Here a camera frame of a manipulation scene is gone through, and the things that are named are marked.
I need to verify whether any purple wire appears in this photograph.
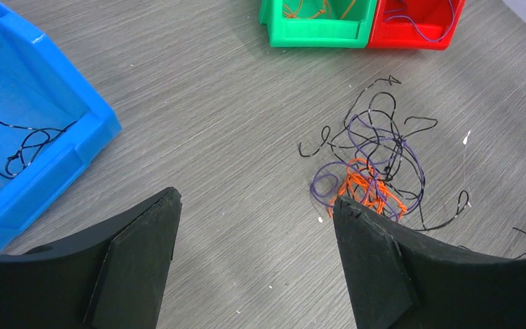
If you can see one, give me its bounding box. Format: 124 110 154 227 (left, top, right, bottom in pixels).
310 0 457 223

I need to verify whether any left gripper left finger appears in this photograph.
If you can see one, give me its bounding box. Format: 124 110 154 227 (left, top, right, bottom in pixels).
0 187 181 328

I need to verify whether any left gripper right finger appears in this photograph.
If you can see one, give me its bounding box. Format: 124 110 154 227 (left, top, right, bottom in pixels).
333 197 526 328

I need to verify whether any black wire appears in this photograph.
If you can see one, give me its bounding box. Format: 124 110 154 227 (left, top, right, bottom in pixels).
0 18 526 260

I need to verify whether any blue plastic bin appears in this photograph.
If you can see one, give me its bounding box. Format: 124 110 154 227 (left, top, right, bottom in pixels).
0 2 121 251

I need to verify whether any green plastic bin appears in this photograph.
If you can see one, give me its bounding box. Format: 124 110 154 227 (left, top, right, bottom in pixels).
259 0 377 49

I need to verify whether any red plastic bin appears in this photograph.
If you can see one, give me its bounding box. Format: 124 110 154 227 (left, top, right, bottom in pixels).
367 0 466 51

